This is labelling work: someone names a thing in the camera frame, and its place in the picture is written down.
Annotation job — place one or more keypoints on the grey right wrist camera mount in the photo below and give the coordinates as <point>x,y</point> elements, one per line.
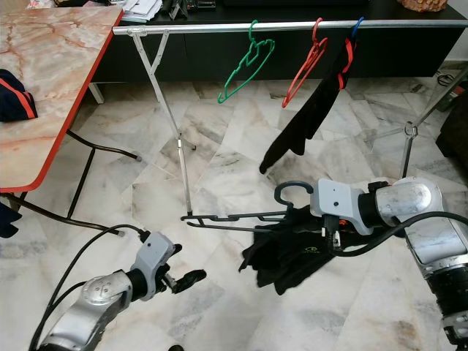
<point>336,201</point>

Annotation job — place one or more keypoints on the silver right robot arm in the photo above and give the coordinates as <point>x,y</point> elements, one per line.
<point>409,201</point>

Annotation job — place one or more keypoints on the black shirt with red trim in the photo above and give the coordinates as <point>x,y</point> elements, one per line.
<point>311,117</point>

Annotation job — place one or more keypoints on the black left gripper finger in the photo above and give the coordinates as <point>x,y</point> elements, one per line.
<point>194,280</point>

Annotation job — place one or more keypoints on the silver metal clothes rack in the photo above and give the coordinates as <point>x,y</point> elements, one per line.
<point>205,28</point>

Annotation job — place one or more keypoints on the dark grey plastic hanger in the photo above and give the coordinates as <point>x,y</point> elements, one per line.
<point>278,194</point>

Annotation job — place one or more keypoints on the black garment with green logo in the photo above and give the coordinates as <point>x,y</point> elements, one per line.
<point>292,259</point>

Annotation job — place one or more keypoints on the brown wicker basket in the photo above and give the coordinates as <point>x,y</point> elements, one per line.
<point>423,4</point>

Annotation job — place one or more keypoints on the navy garment with red stripe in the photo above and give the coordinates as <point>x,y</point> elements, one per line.
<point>14,99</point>

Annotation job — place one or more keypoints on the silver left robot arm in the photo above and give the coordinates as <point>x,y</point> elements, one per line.
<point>88,307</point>

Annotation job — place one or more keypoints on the red plastic hanger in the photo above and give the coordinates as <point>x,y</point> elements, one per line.
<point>318,46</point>

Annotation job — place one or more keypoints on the stack of white papers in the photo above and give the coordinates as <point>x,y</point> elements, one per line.
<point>142,7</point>

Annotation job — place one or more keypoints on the black TV console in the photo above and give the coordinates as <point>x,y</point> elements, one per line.
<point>219,58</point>

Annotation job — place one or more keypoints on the blue plastic hanger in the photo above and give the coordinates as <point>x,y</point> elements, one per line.
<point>358,25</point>

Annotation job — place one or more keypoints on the green plastic hanger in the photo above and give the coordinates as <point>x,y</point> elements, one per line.
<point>262,47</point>

